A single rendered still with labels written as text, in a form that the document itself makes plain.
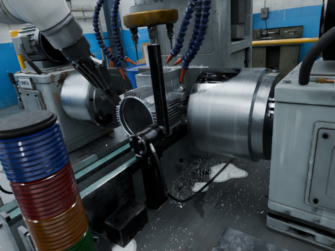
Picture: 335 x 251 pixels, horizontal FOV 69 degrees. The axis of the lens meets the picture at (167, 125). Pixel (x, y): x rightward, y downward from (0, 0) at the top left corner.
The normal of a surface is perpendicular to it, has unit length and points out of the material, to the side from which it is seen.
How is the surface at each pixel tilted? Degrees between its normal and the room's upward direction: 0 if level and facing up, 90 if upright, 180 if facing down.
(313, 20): 90
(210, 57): 90
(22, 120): 0
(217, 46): 90
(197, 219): 0
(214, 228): 0
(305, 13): 90
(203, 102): 62
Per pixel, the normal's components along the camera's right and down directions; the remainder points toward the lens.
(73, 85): -0.53, -0.25
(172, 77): 0.80, 0.14
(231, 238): -0.11, -0.92
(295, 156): -0.58, 0.35
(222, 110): -0.58, 0.01
